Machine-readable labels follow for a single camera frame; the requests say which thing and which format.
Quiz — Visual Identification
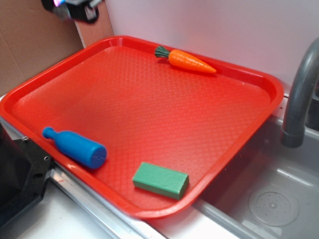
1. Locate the blue toy bottle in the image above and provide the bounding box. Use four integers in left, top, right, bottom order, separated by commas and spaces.
42, 127, 107, 169

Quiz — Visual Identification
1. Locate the red plastic tray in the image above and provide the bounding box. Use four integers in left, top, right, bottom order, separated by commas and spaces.
0, 36, 284, 219

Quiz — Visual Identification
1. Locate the grey faucet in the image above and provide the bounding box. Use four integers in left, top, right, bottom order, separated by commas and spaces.
281, 39, 319, 148

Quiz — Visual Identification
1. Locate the orange toy carrot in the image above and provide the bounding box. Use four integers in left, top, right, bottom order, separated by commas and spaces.
155, 45, 217, 74

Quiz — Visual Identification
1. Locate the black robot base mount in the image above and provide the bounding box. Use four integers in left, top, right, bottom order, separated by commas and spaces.
0, 126, 53, 229

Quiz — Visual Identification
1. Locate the green rectangular block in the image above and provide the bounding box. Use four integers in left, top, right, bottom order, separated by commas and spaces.
132, 162, 189, 200

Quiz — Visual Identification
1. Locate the grey plastic sink basin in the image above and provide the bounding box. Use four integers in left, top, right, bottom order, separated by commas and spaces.
194, 117, 319, 239

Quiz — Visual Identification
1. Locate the brown cardboard panel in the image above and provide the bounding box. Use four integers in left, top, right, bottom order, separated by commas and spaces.
0, 0, 113, 96

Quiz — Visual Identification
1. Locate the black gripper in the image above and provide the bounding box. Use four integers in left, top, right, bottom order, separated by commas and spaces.
41, 0, 102, 23

